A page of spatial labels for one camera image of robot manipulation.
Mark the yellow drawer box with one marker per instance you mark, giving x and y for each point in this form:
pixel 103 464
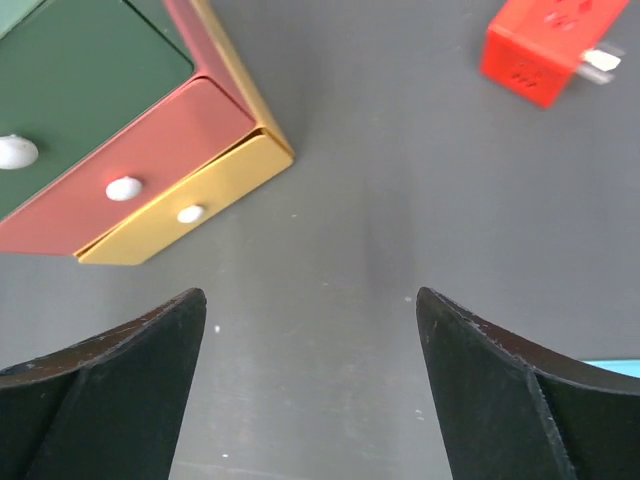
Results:
pixel 259 154

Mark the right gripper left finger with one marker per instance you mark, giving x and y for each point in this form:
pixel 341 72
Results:
pixel 108 407

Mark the green drawer box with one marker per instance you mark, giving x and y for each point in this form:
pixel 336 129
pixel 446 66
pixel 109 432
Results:
pixel 73 74

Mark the red cube with peg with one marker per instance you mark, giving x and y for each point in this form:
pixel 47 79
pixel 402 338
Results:
pixel 535 48

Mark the red drawer box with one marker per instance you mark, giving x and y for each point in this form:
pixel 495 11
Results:
pixel 149 155

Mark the teal mat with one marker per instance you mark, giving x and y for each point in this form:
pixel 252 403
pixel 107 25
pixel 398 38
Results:
pixel 628 367

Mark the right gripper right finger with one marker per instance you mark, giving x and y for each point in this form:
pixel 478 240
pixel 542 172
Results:
pixel 509 408

